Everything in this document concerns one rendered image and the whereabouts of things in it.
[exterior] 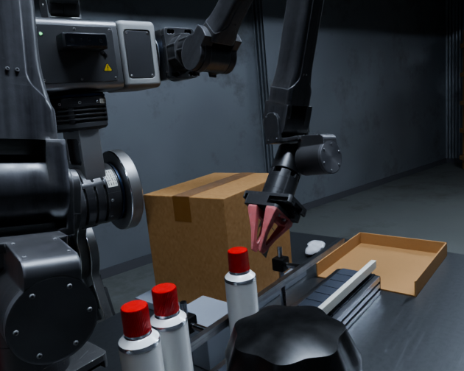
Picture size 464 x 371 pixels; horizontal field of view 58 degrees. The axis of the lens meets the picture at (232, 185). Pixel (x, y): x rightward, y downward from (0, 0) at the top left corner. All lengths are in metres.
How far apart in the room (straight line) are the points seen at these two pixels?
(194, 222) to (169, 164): 2.94
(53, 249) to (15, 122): 0.11
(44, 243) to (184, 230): 0.68
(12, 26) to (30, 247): 0.18
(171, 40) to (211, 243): 0.49
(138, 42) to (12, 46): 0.70
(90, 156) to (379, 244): 0.91
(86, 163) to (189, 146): 3.05
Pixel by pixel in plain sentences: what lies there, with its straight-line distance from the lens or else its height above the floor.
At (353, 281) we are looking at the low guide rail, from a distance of 0.97.
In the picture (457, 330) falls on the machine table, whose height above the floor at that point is 0.83.
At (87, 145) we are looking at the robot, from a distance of 1.00.
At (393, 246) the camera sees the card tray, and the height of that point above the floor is 0.84.
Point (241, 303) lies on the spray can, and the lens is 0.69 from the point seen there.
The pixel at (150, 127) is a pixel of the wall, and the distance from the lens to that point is 3.80.
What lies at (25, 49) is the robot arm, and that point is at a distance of 0.39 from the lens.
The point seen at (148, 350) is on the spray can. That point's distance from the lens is 0.54.
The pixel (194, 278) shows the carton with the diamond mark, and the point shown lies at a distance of 1.02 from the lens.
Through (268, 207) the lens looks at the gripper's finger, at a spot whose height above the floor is 1.14.
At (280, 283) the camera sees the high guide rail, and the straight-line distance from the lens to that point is 0.86.
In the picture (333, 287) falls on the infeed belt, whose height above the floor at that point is 0.88.
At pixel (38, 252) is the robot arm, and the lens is 0.31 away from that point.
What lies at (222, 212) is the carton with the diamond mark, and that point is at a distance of 0.91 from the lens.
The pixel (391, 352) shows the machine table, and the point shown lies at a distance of 0.90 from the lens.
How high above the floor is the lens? 1.31
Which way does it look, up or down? 11 degrees down
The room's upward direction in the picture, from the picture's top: 6 degrees counter-clockwise
